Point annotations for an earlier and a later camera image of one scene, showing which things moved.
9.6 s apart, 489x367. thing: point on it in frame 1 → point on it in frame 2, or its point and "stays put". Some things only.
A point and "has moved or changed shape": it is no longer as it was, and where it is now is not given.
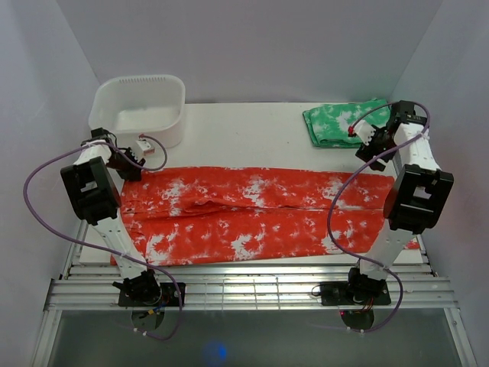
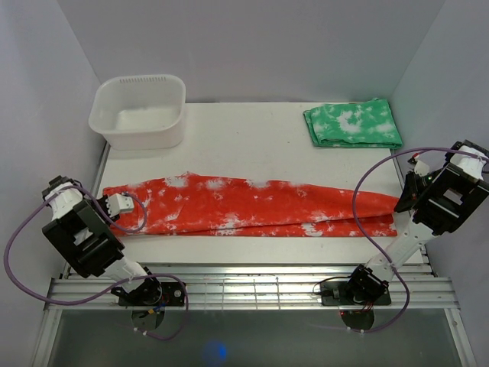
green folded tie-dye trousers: (328, 124) stays put
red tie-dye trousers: (200, 212) has moved or changed shape
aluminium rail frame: (92, 288) stays put
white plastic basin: (143, 105) stays put
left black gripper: (134, 174) → (105, 205)
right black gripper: (367, 153) → (410, 192)
